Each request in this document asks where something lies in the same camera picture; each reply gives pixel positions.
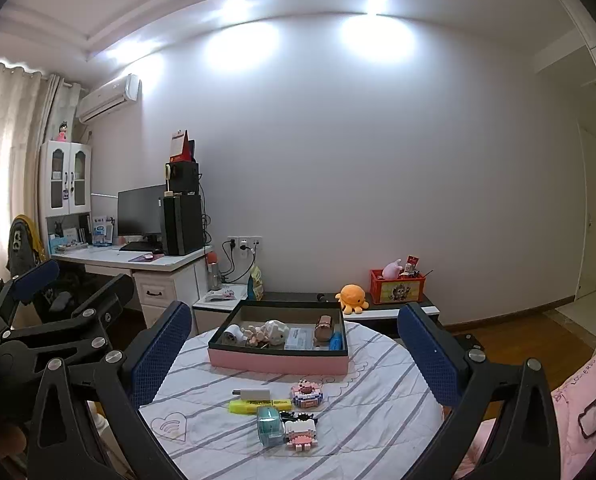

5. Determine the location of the red crate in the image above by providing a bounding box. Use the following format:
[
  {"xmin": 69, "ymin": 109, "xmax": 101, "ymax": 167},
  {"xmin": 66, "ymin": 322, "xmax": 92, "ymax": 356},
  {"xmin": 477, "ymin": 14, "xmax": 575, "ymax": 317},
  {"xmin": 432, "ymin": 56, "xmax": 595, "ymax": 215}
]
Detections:
[{"xmin": 370, "ymin": 267, "xmax": 425, "ymax": 304}]

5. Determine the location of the pink white block toy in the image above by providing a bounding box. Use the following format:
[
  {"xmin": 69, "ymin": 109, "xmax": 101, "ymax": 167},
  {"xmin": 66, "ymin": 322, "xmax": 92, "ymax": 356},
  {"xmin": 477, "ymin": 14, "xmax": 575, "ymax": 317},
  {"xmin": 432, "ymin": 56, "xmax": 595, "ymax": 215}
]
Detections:
[{"xmin": 283, "ymin": 417, "xmax": 320, "ymax": 452}]

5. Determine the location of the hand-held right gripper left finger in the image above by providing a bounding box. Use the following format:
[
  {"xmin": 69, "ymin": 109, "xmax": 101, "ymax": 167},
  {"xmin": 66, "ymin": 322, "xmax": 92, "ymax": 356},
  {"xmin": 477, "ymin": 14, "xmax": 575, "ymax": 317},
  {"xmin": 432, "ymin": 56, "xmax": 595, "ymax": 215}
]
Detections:
[{"xmin": 28, "ymin": 301, "xmax": 195, "ymax": 480}]

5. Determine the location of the beige curtain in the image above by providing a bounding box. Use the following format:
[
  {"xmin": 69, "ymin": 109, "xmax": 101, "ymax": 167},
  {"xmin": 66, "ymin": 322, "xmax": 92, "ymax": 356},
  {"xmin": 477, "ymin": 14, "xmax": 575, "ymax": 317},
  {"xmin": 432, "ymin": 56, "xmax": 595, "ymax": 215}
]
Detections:
[{"xmin": 0, "ymin": 57, "xmax": 73, "ymax": 281}]

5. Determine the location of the low black white cabinet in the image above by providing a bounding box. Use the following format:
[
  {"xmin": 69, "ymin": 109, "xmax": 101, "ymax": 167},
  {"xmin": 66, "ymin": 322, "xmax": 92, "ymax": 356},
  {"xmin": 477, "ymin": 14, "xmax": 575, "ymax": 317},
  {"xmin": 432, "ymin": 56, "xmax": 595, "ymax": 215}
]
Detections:
[{"xmin": 265, "ymin": 291, "xmax": 441, "ymax": 341}]

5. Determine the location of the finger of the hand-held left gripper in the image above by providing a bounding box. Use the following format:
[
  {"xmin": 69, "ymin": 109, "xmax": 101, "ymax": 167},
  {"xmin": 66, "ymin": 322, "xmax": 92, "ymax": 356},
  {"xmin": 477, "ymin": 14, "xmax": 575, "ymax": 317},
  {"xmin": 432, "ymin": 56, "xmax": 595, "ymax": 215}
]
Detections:
[
  {"xmin": 0, "ymin": 259, "xmax": 61, "ymax": 341},
  {"xmin": 0, "ymin": 274, "xmax": 135, "ymax": 361}
]

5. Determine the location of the black monitor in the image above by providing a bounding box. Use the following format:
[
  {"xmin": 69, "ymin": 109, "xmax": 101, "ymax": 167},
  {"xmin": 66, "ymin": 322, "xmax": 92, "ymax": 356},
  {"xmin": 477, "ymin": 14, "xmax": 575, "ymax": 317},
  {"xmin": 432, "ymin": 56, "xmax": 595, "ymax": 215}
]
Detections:
[{"xmin": 116, "ymin": 184, "xmax": 166, "ymax": 250}]

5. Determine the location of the black speaker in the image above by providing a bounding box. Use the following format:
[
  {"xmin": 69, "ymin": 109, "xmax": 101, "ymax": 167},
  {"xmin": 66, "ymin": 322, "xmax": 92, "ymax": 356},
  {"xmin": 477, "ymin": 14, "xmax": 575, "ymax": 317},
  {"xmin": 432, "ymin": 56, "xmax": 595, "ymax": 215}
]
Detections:
[{"xmin": 170, "ymin": 161, "xmax": 200, "ymax": 196}]

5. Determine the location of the white nightstand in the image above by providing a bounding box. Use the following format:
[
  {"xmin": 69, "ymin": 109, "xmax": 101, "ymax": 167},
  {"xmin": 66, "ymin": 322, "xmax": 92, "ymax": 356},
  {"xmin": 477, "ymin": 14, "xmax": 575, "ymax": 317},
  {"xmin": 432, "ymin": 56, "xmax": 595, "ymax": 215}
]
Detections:
[{"xmin": 193, "ymin": 284, "xmax": 251, "ymax": 336}]

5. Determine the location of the blue white box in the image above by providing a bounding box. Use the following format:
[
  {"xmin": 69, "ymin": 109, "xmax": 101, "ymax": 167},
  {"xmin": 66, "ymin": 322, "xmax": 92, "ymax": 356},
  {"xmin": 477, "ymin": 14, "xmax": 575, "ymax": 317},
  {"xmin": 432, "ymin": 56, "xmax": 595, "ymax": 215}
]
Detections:
[{"xmin": 92, "ymin": 216, "xmax": 114, "ymax": 247}]

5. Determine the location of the pink storage box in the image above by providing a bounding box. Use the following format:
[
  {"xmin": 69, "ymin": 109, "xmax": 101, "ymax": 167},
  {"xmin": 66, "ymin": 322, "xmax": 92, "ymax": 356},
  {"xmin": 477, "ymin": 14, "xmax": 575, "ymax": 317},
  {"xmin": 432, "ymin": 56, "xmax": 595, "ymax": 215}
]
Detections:
[{"xmin": 208, "ymin": 300, "xmax": 349, "ymax": 376}]

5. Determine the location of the striped white tablecloth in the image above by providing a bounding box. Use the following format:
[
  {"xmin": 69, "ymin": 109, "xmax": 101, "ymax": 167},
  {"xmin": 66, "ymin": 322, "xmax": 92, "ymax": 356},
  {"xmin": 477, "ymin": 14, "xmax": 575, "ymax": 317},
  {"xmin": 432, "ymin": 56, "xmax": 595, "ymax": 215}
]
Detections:
[{"xmin": 138, "ymin": 320, "xmax": 446, "ymax": 480}]

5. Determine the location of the yellow highlighter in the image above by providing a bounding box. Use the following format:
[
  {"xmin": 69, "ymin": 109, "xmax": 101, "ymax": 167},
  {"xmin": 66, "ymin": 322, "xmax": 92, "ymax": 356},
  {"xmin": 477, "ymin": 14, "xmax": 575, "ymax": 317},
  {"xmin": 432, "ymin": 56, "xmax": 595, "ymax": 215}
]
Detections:
[{"xmin": 228, "ymin": 398, "xmax": 293, "ymax": 415}]

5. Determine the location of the black cable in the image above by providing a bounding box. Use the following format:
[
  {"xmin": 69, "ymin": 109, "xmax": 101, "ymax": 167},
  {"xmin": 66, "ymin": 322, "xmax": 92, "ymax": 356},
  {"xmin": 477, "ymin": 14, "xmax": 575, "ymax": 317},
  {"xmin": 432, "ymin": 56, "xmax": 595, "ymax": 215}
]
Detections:
[
  {"xmin": 221, "ymin": 240, "xmax": 239, "ymax": 283},
  {"xmin": 240, "ymin": 247, "xmax": 257, "ymax": 281}
]

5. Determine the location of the white air conditioner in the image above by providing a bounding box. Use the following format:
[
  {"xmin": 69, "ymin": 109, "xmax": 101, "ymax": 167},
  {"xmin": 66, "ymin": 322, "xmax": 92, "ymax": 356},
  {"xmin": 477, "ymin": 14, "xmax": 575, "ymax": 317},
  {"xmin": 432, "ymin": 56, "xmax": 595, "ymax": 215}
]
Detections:
[{"xmin": 75, "ymin": 74, "xmax": 142, "ymax": 123}]

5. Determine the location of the teal correction tape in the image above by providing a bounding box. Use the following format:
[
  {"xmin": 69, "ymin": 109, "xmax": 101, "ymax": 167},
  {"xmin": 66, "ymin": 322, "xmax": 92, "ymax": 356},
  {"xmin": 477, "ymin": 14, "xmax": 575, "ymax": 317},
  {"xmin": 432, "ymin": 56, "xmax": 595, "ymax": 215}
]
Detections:
[{"xmin": 256, "ymin": 406, "xmax": 285, "ymax": 447}]

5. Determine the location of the white plush toy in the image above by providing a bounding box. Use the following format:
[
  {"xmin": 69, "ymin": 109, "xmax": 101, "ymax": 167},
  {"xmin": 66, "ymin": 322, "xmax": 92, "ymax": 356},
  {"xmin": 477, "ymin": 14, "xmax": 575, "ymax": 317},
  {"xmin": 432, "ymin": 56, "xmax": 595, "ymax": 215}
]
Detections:
[{"xmin": 264, "ymin": 319, "xmax": 291, "ymax": 346}]

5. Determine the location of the yellow grey jacket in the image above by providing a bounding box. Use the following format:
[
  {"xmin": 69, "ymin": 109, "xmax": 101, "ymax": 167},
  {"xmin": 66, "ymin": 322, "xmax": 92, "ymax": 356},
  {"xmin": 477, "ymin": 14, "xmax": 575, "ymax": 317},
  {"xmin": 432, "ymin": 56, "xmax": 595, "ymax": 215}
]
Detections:
[{"xmin": 8, "ymin": 215, "xmax": 46, "ymax": 273}]

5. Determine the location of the white door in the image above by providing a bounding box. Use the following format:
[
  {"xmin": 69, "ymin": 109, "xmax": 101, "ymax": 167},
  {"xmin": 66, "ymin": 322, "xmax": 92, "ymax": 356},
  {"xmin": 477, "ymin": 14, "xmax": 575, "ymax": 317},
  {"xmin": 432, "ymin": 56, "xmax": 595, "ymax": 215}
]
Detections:
[{"xmin": 575, "ymin": 125, "xmax": 596, "ymax": 301}]

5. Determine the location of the white glass door cabinet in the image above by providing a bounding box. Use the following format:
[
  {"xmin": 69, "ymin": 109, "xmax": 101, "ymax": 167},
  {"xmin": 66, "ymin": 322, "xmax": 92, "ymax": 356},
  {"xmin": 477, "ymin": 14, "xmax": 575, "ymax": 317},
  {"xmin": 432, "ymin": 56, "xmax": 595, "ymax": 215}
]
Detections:
[{"xmin": 38, "ymin": 140, "xmax": 93, "ymax": 248}]

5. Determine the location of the white bedpost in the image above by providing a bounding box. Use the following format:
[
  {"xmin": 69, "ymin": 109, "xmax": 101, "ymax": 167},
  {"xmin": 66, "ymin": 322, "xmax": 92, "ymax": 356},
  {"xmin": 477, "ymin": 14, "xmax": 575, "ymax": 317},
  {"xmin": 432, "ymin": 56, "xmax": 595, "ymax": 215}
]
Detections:
[{"xmin": 92, "ymin": 402, "xmax": 109, "ymax": 441}]

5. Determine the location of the white wall socket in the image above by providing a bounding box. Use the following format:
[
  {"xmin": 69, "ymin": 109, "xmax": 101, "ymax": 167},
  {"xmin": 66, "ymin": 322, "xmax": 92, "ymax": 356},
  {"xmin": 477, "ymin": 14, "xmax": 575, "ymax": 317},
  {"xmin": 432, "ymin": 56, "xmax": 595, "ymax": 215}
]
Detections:
[{"xmin": 226, "ymin": 236, "xmax": 263, "ymax": 253}]

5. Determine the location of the red white desk calendar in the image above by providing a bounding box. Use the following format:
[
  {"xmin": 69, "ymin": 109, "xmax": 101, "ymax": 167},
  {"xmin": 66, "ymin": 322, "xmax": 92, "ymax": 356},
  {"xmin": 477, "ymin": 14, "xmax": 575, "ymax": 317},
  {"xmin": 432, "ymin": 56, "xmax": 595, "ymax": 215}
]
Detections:
[{"xmin": 170, "ymin": 129, "xmax": 196, "ymax": 163}]

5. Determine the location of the orange capped bottle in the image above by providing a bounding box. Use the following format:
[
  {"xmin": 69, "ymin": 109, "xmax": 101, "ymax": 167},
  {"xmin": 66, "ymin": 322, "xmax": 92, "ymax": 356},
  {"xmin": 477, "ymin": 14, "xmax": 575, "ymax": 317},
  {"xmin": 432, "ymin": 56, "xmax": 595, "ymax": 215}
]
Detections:
[{"xmin": 206, "ymin": 252, "xmax": 222, "ymax": 291}]

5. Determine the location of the white medicine box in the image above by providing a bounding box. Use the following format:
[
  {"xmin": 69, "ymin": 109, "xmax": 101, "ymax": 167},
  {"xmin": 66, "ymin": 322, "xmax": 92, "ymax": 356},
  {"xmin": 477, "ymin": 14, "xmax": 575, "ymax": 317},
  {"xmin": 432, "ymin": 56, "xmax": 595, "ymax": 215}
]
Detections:
[{"xmin": 284, "ymin": 327, "xmax": 315, "ymax": 351}]

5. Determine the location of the snack bag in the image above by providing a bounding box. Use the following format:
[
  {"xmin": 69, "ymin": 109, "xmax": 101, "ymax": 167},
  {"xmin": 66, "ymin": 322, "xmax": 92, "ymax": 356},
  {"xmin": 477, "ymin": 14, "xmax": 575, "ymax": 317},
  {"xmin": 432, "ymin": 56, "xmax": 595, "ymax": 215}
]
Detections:
[{"xmin": 248, "ymin": 265, "xmax": 265, "ymax": 302}]

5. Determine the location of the white desk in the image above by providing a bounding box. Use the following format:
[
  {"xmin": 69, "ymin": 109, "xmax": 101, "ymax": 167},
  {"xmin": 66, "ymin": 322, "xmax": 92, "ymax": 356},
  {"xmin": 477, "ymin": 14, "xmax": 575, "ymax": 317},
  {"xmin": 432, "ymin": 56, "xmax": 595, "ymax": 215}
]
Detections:
[{"xmin": 52, "ymin": 245, "xmax": 213, "ymax": 331}]

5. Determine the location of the orange octopus plush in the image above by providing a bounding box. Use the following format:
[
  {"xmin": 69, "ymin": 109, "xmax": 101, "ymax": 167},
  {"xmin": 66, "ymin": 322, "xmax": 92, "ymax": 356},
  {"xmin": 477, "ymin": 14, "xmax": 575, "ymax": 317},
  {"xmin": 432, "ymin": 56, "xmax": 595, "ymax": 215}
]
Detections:
[{"xmin": 335, "ymin": 284, "xmax": 370, "ymax": 316}]

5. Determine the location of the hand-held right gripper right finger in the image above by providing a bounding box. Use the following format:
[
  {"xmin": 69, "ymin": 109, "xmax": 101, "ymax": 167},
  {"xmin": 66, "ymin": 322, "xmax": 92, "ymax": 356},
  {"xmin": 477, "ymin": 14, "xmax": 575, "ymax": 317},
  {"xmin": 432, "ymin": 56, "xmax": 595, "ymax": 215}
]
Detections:
[{"xmin": 397, "ymin": 302, "xmax": 563, "ymax": 480}]

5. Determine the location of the black computer tower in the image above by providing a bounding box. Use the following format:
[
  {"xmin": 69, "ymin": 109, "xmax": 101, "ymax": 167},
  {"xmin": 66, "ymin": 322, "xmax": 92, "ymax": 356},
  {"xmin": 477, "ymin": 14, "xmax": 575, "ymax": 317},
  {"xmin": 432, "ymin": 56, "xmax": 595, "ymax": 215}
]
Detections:
[{"xmin": 162, "ymin": 194, "xmax": 205, "ymax": 256}]

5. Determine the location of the pig doll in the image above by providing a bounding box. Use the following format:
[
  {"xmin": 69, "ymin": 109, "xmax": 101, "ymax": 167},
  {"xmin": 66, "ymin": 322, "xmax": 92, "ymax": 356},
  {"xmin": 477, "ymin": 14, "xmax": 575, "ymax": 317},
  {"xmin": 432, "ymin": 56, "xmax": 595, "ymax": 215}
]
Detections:
[{"xmin": 242, "ymin": 325, "xmax": 271, "ymax": 348}]

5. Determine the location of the stack of books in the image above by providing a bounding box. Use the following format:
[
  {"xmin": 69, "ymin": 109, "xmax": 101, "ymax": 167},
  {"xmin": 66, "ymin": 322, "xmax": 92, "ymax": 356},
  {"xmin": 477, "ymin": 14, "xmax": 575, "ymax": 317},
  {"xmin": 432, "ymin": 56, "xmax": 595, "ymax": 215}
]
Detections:
[{"xmin": 50, "ymin": 227, "xmax": 91, "ymax": 256}]

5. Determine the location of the person's left hand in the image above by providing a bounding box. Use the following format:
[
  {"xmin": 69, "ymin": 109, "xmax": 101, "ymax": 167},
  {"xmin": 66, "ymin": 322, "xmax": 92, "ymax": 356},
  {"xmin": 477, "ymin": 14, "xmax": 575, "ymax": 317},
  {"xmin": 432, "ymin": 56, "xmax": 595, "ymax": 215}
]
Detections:
[{"xmin": 0, "ymin": 417, "xmax": 28, "ymax": 463}]

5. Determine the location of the black office chair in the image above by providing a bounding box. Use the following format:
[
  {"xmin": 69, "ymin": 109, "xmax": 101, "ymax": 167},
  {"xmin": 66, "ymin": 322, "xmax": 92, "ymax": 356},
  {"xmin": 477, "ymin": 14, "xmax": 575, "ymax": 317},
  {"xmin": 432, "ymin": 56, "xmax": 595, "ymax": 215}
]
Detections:
[{"xmin": 5, "ymin": 215, "xmax": 86, "ymax": 326}]

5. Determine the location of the clear rose gold bottle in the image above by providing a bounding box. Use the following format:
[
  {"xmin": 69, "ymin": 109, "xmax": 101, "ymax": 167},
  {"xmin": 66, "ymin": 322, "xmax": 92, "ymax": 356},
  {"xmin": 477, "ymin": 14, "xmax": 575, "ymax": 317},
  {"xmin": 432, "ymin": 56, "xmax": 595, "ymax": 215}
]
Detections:
[{"xmin": 314, "ymin": 314, "xmax": 335, "ymax": 348}]

